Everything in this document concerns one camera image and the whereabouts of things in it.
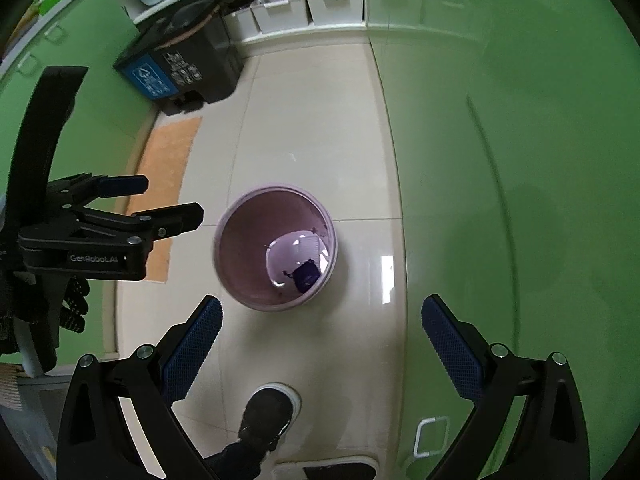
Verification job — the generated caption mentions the green kitchen cabinet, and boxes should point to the green kitchen cabinet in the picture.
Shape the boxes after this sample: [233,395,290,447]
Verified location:
[364,0,640,480]
[0,0,162,363]

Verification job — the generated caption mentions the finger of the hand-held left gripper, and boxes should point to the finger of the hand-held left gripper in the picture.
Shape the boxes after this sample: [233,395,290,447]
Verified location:
[48,173,150,207]
[70,202,205,257]

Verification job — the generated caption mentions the dark blue scrap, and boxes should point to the dark blue scrap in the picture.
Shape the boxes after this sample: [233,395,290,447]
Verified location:
[282,258,322,294]

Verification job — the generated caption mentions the pink plastic waste bin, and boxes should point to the pink plastic waste bin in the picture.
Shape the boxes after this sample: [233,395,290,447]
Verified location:
[215,185,339,313]

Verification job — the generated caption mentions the black shoe white sole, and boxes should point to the black shoe white sole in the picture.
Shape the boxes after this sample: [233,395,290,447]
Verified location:
[274,455,379,480]
[237,382,303,461]

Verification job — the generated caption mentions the person's left hand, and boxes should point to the person's left hand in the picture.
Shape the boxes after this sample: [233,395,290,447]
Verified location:
[61,277,92,334]

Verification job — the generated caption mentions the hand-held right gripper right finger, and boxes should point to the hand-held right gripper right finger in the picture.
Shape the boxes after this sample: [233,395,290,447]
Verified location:
[421,294,591,480]

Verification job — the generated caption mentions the white cabinet handle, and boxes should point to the white cabinet handle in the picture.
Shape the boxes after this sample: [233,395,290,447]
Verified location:
[414,415,451,459]

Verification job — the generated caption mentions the person's leg dark trousers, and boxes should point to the person's leg dark trousers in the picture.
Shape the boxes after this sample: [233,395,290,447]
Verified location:
[202,439,267,480]

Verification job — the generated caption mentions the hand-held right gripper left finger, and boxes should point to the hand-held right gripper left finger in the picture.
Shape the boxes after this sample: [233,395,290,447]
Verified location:
[57,295,224,480]

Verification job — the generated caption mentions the black dual pedal bin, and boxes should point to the black dual pedal bin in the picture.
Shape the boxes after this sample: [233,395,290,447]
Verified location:
[113,0,245,115]

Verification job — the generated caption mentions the orange floor mat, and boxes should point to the orange floor mat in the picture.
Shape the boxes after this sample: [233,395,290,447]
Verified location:
[124,116,204,284]

